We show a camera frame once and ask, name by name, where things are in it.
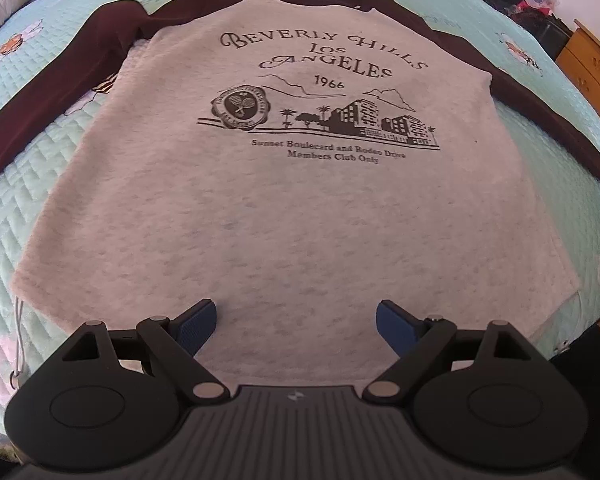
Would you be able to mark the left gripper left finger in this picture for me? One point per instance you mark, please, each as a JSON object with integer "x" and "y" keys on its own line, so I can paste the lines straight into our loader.
{"x": 172, "y": 346}

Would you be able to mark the teal bee-pattern bedspread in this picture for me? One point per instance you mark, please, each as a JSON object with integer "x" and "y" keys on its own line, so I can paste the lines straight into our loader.
{"x": 39, "y": 31}

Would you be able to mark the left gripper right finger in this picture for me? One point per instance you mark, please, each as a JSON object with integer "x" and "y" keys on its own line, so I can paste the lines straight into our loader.
{"x": 419, "y": 345}

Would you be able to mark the grey and maroon sweatshirt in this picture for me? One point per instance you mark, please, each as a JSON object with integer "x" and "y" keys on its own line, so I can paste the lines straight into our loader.
{"x": 296, "y": 161}

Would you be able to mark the wooden dresser desk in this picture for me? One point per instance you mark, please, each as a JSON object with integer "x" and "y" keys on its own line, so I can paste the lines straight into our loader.
{"x": 579, "y": 60}

